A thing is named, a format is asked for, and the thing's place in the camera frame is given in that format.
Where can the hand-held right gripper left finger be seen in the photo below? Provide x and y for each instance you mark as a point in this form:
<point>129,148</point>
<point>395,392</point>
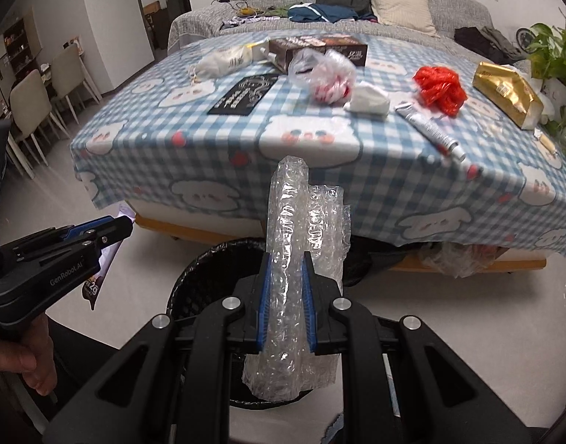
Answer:
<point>264,305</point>

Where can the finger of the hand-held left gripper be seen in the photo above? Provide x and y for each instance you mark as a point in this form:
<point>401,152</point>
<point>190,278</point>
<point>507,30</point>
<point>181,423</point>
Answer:
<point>119,229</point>
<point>93,224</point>

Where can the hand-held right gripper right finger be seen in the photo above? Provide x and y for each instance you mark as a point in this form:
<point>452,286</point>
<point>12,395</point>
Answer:
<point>309,305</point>

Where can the white purple snack wrapper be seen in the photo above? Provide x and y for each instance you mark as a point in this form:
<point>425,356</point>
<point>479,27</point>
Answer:
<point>100,277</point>

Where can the black trash bin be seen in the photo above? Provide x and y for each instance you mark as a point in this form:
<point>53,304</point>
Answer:
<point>204,277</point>

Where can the clear bubble wrap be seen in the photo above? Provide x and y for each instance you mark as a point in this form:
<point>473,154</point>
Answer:
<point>287,240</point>

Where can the clear bag with red print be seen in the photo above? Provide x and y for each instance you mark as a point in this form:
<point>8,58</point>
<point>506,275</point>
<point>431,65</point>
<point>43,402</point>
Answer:
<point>329,74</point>

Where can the person's left hand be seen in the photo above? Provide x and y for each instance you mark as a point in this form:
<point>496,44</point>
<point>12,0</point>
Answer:
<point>28,360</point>

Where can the wooden table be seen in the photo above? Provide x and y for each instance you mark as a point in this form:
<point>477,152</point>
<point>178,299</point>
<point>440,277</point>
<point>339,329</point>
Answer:
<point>195,233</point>

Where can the black plastic bags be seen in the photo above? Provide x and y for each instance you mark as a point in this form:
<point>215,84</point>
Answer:
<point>393,259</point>

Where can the beige dining chair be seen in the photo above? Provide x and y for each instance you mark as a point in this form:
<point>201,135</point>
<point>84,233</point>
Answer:
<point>72,69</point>
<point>31,97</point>

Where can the blue checked printed tablecloth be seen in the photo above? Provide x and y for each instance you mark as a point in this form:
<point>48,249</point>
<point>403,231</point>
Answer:
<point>380,171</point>

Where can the clear crumpled plastic bag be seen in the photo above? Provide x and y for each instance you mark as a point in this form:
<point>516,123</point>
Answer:
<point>458,259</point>

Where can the black flat packet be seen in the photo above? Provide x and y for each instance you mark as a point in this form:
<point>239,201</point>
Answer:
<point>241,95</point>

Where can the white cloth pouch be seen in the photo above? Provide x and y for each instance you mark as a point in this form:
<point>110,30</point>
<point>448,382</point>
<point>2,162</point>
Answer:
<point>218,64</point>

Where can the dark shelf cabinet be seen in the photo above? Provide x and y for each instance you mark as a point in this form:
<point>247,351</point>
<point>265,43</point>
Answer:
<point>19,41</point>

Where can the white crumpled tissue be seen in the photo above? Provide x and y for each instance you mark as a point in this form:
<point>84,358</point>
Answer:
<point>368,99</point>

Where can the silver tube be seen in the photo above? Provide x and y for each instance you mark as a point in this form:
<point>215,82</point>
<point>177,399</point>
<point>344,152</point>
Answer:
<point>426,125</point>

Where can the patterned cloth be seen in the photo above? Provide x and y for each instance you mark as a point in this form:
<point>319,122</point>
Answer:
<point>246,21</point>

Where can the red plastic bag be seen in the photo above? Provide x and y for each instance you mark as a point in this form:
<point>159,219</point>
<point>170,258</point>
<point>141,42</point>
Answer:
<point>437,85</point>

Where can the brown drink carton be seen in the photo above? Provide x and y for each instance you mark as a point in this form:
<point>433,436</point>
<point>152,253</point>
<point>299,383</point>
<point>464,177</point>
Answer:
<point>338,51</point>

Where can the green cloth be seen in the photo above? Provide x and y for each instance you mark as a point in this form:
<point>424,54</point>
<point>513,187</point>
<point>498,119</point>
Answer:
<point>274,11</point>

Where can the small yellow sachet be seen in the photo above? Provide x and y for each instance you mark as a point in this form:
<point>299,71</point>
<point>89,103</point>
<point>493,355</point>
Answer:
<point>548,142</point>

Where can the gold tissue box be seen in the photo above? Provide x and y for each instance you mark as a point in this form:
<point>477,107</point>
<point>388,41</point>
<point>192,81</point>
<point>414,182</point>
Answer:
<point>500,85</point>

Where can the blue jacket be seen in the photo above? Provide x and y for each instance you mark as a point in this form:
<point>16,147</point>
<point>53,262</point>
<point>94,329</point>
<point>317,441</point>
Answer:
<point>320,11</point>

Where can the beige pillow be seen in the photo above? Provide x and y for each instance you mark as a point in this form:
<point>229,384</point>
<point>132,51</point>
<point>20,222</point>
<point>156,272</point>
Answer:
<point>403,9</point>

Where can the dark clothes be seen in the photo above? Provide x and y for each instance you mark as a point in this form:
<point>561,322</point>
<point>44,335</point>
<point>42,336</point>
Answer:
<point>477,39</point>

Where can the small round fan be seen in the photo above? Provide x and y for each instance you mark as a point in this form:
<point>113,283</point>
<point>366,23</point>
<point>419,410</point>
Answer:
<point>524,38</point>

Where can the green potted plant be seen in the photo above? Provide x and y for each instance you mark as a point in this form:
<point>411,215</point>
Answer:
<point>548,39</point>

